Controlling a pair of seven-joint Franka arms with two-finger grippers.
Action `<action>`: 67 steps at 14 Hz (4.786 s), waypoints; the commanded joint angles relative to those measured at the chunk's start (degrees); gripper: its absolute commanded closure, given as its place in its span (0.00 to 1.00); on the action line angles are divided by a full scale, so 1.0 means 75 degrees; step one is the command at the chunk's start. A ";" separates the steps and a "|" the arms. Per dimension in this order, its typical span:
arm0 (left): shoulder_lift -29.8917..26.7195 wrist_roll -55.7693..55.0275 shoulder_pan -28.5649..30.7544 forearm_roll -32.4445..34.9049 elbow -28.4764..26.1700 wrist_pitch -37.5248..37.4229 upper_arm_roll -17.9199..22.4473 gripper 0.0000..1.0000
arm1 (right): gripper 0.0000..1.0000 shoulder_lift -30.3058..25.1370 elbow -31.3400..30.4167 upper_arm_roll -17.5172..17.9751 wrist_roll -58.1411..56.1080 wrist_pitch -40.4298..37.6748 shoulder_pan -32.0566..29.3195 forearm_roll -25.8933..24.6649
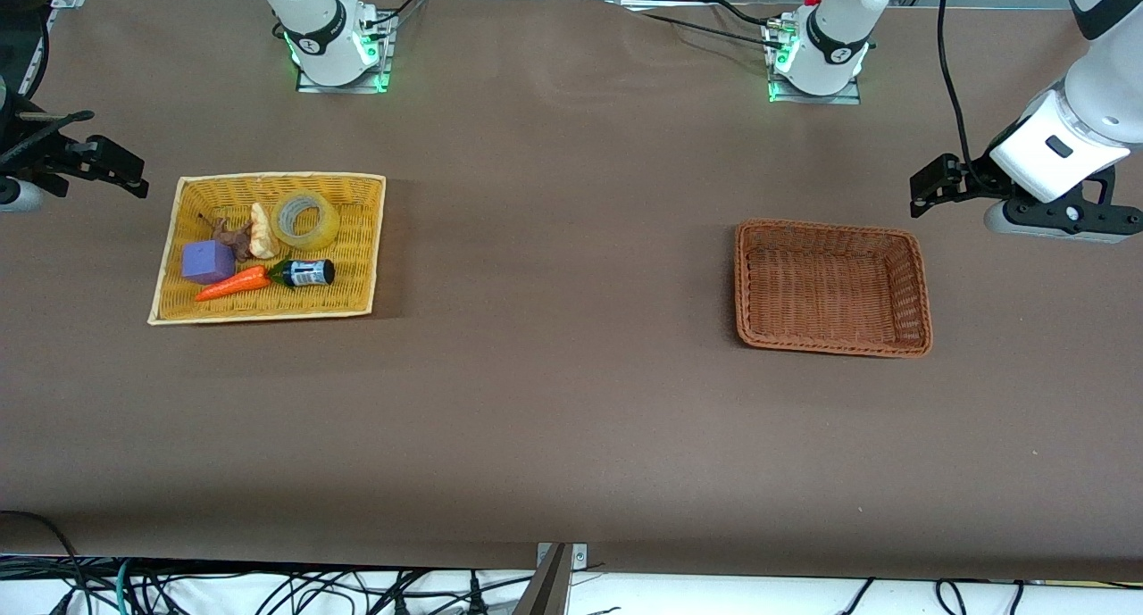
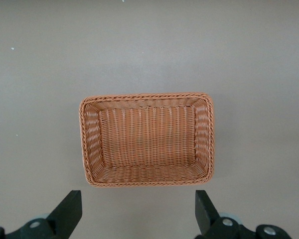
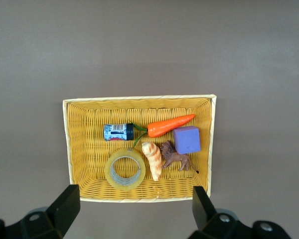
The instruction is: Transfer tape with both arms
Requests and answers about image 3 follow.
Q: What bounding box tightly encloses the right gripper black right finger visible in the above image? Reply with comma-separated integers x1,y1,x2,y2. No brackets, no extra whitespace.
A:
188,186,293,239

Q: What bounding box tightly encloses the toy bread loaf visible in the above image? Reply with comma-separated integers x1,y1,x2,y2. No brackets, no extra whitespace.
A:
141,141,163,182

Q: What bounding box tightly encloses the orange toy carrot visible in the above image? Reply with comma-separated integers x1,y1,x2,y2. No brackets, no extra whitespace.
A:
128,114,196,147

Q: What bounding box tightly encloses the purple cube block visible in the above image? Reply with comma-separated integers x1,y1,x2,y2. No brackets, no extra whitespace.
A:
173,125,202,155

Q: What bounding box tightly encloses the small can with black cap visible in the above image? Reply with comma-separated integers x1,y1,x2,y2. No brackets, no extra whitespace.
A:
103,123,135,142

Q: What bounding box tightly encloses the yellow wicker basket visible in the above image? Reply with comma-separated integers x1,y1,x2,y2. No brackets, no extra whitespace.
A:
62,94,218,204

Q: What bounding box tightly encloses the beige bread piece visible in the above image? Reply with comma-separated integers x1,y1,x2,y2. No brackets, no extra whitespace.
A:
104,147,147,192

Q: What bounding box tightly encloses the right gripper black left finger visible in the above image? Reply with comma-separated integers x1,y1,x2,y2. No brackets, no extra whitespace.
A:
0,184,81,239

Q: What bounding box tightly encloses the brown toy lion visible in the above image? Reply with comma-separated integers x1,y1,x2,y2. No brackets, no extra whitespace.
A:
160,140,200,174

